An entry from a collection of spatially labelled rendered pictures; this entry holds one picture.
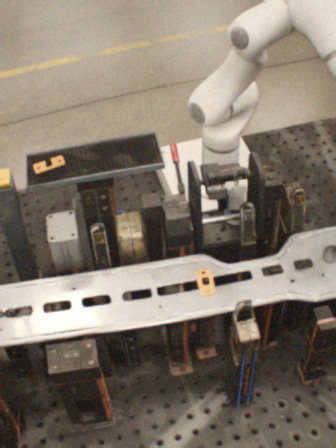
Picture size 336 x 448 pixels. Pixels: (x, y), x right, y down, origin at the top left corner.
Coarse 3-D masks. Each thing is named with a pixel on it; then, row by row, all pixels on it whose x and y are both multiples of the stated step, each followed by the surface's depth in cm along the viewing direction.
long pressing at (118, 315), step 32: (192, 256) 167; (288, 256) 165; (320, 256) 165; (0, 288) 162; (32, 288) 162; (64, 288) 162; (96, 288) 161; (128, 288) 161; (224, 288) 160; (256, 288) 159; (288, 288) 158; (320, 288) 158; (0, 320) 156; (32, 320) 155; (64, 320) 155; (96, 320) 155; (128, 320) 155; (160, 320) 155
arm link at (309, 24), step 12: (288, 0) 140; (300, 0) 136; (312, 0) 134; (324, 0) 133; (288, 12) 140; (300, 12) 136; (312, 12) 134; (324, 12) 133; (300, 24) 137; (312, 24) 134; (324, 24) 133; (312, 36) 136; (324, 36) 134; (324, 48) 135
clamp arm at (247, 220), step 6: (246, 204) 164; (240, 210) 165; (246, 210) 164; (252, 210) 165; (240, 216) 167; (246, 216) 165; (252, 216) 166; (240, 222) 168; (246, 222) 167; (252, 222) 167; (240, 228) 169; (246, 228) 168; (252, 228) 168; (240, 234) 171; (246, 234) 169; (252, 234) 169; (246, 240) 170; (252, 240) 170
